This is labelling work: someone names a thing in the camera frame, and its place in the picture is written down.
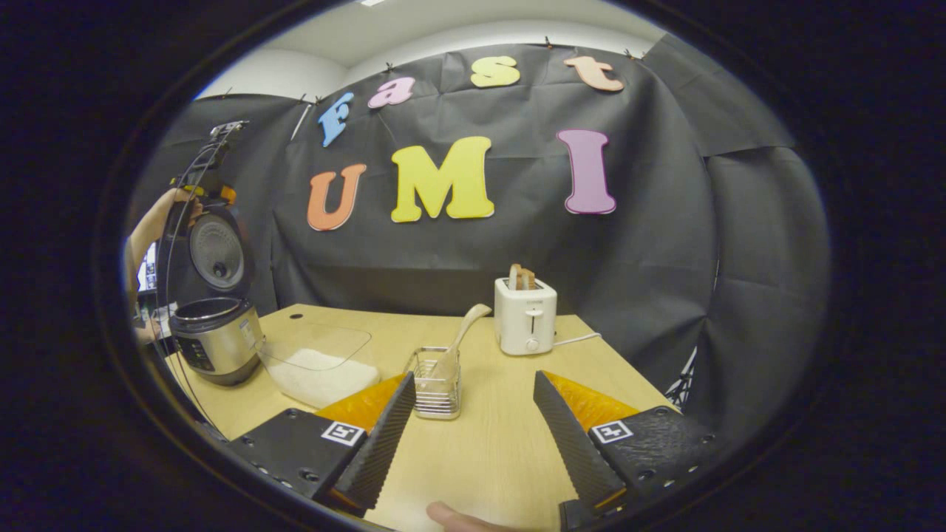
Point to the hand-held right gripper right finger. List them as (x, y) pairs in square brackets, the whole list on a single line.
[(576, 451)]

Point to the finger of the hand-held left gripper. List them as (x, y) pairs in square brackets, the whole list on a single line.
[(228, 196)]

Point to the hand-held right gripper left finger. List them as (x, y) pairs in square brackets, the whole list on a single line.
[(377, 451)]

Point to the clear plastic rice container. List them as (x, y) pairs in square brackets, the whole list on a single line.
[(318, 373)]

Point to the black silver rice cooker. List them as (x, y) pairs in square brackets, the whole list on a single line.
[(218, 340)]

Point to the wooden spoon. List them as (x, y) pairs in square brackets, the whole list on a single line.
[(465, 325)]

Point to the computer monitor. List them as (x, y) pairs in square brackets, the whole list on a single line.
[(149, 270)]

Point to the black metal stand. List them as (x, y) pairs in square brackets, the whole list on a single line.
[(681, 380)]

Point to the white toaster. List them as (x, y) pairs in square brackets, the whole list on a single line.
[(525, 318)]

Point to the black backdrop cloth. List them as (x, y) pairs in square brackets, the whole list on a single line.
[(591, 281)]

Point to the toast slice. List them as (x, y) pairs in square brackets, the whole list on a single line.
[(514, 276), (528, 279)]

